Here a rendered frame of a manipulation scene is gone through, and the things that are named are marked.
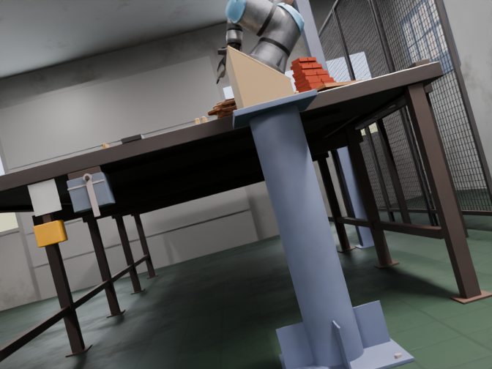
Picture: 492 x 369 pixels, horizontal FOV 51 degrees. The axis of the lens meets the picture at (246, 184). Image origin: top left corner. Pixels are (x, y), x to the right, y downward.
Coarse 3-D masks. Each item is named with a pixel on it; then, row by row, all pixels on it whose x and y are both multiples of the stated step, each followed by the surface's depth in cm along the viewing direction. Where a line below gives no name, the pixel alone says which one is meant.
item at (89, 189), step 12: (96, 168) 190; (72, 180) 188; (84, 180) 187; (96, 180) 188; (108, 180) 196; (72, 192) 188; (84, 192) 188; (96, 192) 188; (108, 192) 190; (72, 204) 187; (84, 204) 188; (96, 204) 187; (108, 204) 194; (96, 216) 187
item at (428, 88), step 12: (396, 108) 369; (432, 108) 323; (372, 120) 428; (384, 132) 417; (384, 144) 417; (444, 156) 322; (336, 168) 607; (396, 180) 416; (396, 192) 416; (348, 204) 606; (456, 204) 321; (348, 216) 605; (408, 216) 416
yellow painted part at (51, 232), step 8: (48, 216) 190; (48, 224) 187; (56, 224) 187; (40, 232) 187; (48, 232) 187; (56, 232) 187; (64, 232) 192; (40, 240) 186; (48, 240) 187; (56, 240) 187; (64, 240) 190
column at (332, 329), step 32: (288, 96) 159; (256, 128) 167; (288, 128) 164; (288, 160) 163; (288, 192) 163; (320, 192) 169; (288, 224) 164; (320, 224) 164; (288, 256) 167; (320, 256) 163; (320, 288) 162; (320, 320) 163; (352, 320) 165; (384, 320) 171; (288, 352) 169; (320, 352) 164; (352, 352) 163; (384, 352) 162
